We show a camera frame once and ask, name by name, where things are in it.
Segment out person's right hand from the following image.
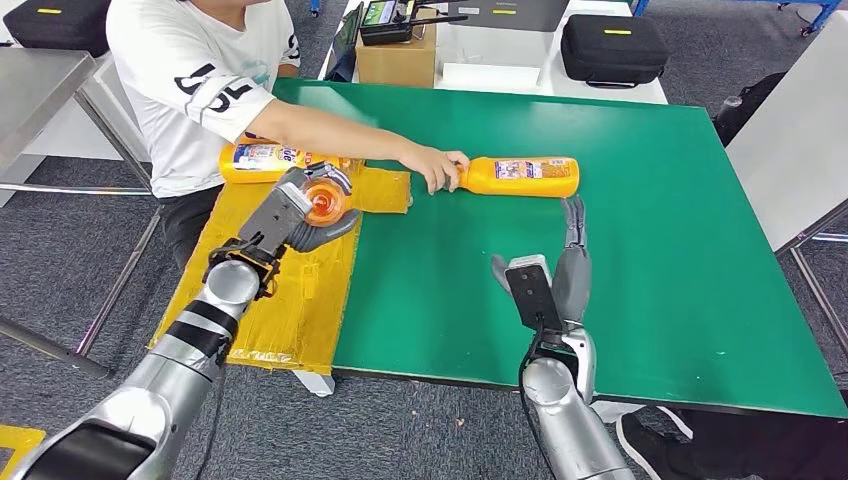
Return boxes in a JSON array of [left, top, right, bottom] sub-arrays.
[[400, 144, 472, 196]]

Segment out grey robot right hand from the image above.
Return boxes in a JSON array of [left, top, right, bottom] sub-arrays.
[[491, 196, 593, 327]]

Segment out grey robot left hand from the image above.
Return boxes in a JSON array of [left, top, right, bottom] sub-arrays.
[[284, 162, 363, 254]]

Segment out orange detergent bottle clear cap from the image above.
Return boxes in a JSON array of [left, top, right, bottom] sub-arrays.
[[218, 140, 366, 185], [301, 178, 350, 230], [457, 156, 581, 199]]

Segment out yellow taped cardboard mat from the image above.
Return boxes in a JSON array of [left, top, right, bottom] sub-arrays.
[[146, 165, 413, 377]]

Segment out white flat box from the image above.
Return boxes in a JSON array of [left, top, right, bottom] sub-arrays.
[[440, 61, 543, 94]]

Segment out brown cardboard box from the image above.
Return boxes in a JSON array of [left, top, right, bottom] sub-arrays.
[[356, 9, 439, 89]]

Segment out white table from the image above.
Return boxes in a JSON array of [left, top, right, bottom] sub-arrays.
[[317, 0, 670, 106]]

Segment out black tablet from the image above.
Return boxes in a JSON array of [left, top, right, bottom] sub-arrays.
[[325, 3, 366, 83]]

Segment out black remote controller with screen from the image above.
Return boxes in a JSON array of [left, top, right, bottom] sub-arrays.
[[360, 0, 470, 46]]

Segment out dark grey case yellow label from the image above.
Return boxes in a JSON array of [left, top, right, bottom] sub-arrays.
[[457, 0, 572, 33]]

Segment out black shoe white sole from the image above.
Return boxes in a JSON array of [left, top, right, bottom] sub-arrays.
[[616, 413, 697, 480]]

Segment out person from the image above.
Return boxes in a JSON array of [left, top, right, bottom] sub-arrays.
[[616, 407, 848, 480], [105, 0, 472, 266]]

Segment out black carry case yellow label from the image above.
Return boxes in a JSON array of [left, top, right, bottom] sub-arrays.
[[561, 14, 670, 89], [3, 0, 113, 59]]

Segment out black bag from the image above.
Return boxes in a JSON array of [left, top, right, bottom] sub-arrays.
[[712, 72, 790, 148]]

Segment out grey table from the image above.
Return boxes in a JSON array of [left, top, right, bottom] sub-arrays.
[[725, 11, 848, 362]]

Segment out steel table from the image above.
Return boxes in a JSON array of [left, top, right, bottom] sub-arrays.
[[0, 42, 164, 380]]

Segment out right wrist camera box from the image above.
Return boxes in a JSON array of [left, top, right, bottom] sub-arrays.
[[504, 254, 564, 333]]

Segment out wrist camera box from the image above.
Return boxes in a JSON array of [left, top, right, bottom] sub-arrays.
[[504, 254, 564, 333], [238, 168, 313, 260]]

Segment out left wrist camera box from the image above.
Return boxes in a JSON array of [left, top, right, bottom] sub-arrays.
[[238, 168, 313, 260]]

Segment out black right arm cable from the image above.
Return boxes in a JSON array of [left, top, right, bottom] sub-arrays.
[[517, 324, 558, 480]]

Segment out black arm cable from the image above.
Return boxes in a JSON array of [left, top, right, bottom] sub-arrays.
[[517, 324, 558, 480], [195, 367, 227, 480]]

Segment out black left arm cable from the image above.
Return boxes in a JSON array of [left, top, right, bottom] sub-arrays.
[[195, 367, 227, 480]]

